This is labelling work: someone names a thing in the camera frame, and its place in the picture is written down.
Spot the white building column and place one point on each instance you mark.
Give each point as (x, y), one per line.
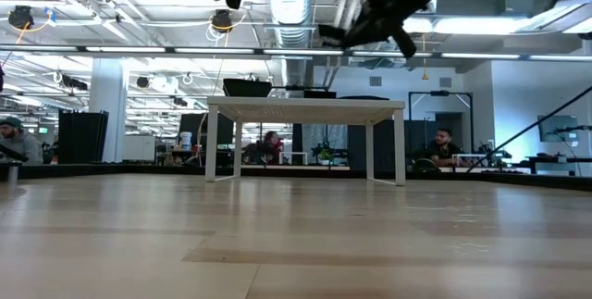
(108, 104)

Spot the grey metal post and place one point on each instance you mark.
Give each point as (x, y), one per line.
(12, 174)

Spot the black partition panel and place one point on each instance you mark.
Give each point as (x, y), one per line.
(83, 137)

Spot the small green background plant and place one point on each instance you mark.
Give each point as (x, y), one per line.
(326, 155)

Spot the grey wall monitor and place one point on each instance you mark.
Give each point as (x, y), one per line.
(555, 128)

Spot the long ceiling light strip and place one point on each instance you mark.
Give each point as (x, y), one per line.
(213, 50)

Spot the black square mini plate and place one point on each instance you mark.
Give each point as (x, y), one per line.
(319, 95)

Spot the black monitor panel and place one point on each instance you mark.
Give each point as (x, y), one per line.
(196, 125)

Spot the black wavy square mini bowl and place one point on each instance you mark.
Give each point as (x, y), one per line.
(247, 90)

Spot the black metal gantry frame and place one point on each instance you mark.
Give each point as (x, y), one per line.
(439, 93)

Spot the white bucket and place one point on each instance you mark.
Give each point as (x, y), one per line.
(185, 140)

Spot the silver ventilation duct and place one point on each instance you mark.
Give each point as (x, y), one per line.
(291, 12)

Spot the person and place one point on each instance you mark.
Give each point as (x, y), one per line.
(441, 148)
(273, 144)
(20, 144)

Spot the black ceiling lamp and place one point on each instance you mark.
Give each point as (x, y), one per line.
(20, 16)
(222, 21)

